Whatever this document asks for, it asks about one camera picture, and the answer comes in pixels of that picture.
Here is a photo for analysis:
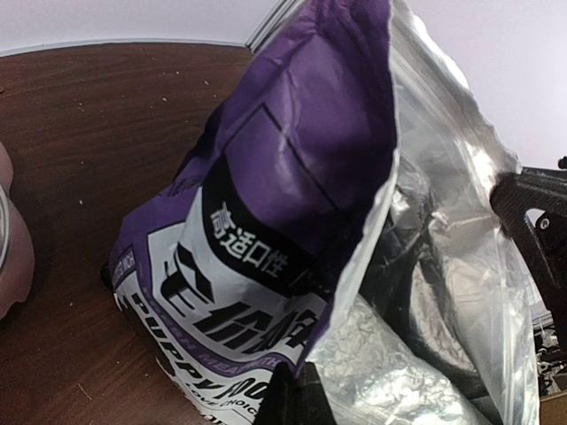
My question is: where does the purple puppy food bag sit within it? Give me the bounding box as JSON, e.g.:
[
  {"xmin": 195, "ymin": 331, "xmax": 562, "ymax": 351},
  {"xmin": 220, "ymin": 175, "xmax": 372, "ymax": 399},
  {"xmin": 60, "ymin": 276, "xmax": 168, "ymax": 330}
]
[{"xmin": 110, "ymin": 1, "xmax": 540, "ymax": 424}]

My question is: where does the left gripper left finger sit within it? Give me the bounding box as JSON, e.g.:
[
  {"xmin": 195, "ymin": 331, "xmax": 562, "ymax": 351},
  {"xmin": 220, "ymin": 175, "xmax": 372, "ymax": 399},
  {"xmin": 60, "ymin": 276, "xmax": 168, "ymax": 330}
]
[{"xmin": 256, "ymin": 362, "xmax": 337, "ymax": 425}]

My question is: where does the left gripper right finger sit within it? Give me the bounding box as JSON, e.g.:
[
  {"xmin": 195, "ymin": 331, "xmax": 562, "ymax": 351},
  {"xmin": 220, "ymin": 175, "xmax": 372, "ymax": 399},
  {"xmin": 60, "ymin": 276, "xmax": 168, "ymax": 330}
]
[{"xmin": 489, "ymin": 166, "xmax": 567, "ymax": 302}]

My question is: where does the pink double pet feeder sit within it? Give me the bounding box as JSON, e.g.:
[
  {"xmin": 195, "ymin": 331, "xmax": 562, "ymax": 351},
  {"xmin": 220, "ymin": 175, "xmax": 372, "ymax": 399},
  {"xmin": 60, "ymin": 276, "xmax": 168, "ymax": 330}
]
[{"xmin": 0, "ymin": 144, "xmax": 35, "ymax": 320}]

